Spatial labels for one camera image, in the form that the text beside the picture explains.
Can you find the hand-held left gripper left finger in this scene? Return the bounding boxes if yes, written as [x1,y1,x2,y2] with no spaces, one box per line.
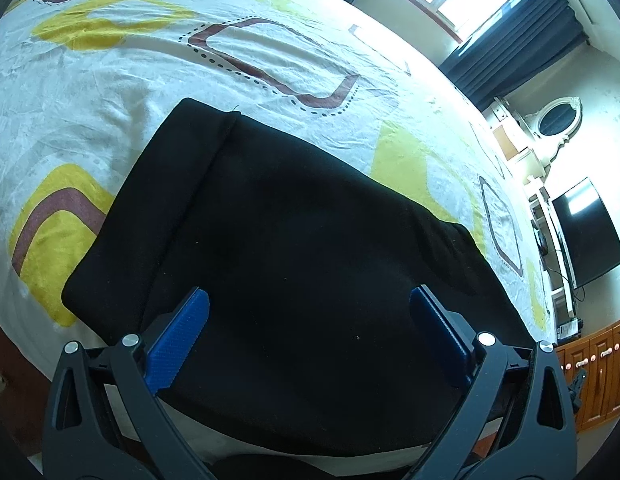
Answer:
[42,287,214,480]

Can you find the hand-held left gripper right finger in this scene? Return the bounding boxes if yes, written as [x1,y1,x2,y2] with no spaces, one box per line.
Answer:
[407,285,578,480]

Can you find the black pants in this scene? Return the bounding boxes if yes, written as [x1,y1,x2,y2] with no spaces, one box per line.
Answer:
[61,97,536,459]

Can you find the white television shelf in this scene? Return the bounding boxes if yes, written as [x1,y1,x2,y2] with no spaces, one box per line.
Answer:
[526,184,578,332]

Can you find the brown wooden cabinet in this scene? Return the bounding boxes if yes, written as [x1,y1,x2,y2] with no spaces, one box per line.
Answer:
[554,312,620,433]

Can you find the black flat television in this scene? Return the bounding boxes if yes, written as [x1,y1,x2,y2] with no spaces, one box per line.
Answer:
[552,177,620,291]

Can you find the white dressing table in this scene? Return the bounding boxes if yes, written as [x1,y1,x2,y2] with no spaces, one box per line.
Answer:
[486,97,546,182]

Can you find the white oval framed mirror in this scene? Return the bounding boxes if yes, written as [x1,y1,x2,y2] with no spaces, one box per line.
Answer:
[526,96,584,167]

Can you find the patterned white bed sheet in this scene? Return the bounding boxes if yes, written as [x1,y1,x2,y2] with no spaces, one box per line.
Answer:
[0,0,554,461]

